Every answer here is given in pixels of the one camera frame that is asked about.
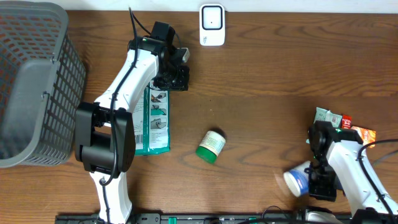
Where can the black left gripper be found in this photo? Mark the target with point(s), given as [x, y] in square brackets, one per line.
[181, 84]

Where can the green wipes large package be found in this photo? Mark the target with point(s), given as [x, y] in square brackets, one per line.
[151, 122]

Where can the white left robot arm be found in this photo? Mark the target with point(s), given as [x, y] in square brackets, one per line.
[105, 142]

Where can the white barcode scanner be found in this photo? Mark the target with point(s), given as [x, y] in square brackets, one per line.
[212, 25]

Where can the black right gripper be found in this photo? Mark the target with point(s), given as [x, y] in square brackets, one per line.
[314, 190]

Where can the green lid jar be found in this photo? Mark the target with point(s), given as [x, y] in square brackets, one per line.
[210, 147]

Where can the red snack stick packet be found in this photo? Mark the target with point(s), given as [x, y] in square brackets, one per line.
[346, 121]

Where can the grey plastic mesh basket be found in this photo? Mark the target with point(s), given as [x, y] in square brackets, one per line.
[42, 84]

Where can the light green wipes pack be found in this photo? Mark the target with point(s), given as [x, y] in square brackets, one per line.
[326, 115]

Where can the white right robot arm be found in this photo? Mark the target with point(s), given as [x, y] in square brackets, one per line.
[342, 163]

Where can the orange small snack packet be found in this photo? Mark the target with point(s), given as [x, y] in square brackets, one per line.
[367, 135]

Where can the white blue round tub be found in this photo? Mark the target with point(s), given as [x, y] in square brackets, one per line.
[297, 179]

